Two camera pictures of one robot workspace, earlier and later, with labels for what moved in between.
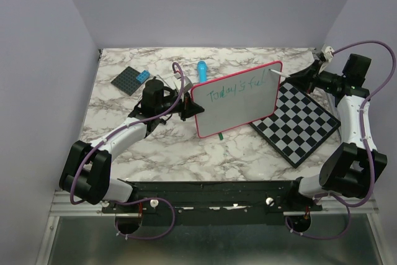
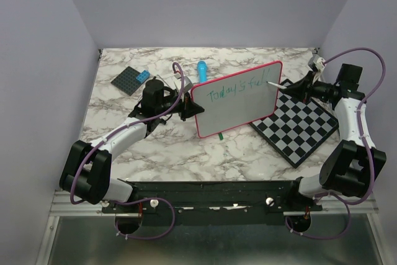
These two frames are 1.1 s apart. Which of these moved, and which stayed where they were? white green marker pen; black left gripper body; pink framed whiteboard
Moved: white green marker pen
Stayed: black left gripper body; pink framed whiteboard
